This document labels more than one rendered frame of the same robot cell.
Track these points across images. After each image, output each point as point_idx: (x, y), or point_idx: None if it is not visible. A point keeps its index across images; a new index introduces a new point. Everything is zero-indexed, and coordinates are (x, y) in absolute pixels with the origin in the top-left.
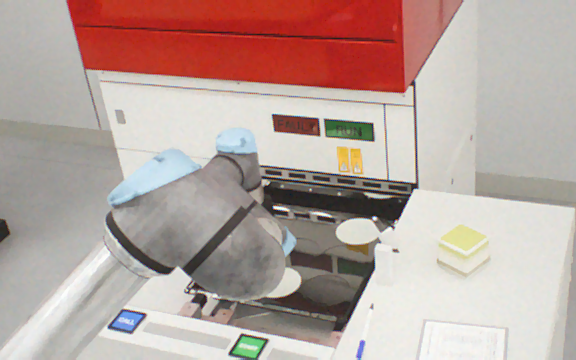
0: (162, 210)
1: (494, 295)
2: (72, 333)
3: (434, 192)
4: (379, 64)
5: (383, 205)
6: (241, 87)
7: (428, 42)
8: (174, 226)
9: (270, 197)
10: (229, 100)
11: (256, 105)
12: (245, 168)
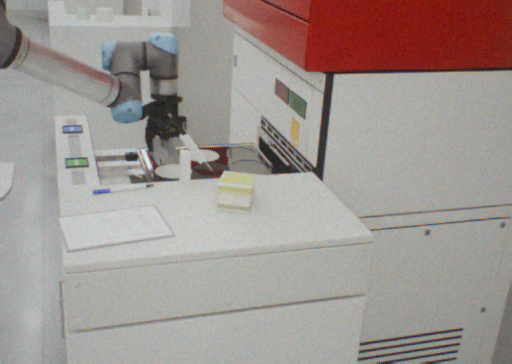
0: None
1: (211, 224)
2: None
3: (317, 179)
4: (299, 40)
5: None
6: (270, 51)
7: (381, 57)
8: None
9: (178, 98)
10: (265, 61)
11: (272, 68)
12: (150, 55)
